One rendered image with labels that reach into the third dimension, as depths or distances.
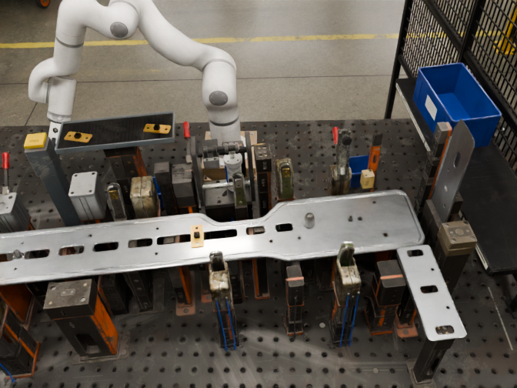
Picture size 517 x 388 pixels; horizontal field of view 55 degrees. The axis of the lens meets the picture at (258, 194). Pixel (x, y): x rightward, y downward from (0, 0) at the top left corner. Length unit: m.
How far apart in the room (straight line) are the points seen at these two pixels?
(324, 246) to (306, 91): 2.35
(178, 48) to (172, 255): 0.69
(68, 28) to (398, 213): 1.19
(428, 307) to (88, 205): 1.02
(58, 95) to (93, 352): 0.91
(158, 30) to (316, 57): 2.48
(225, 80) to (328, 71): 2.23
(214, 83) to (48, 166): 0.61
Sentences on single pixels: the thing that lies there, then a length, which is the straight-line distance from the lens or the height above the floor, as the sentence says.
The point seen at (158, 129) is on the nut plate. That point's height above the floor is 1.16.
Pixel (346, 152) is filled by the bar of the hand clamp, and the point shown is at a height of 1.14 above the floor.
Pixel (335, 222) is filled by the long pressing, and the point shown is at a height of 1.00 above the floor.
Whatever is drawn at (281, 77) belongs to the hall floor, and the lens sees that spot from 3.86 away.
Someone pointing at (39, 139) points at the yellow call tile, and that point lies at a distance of 1.75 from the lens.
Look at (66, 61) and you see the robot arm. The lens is 1.86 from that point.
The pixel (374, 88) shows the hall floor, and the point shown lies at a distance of 3.79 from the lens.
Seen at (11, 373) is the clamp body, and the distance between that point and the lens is 1.79.
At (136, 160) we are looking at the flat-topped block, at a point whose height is 1.06.
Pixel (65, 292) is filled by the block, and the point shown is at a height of 1.03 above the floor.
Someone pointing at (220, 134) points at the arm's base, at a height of 0.92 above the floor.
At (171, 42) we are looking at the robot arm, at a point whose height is 1.32.
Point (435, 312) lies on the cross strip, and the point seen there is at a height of 1.00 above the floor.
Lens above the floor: 2.19
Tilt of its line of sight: 47 degrees down
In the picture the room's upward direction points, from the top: 4 degrees counter-clockwise
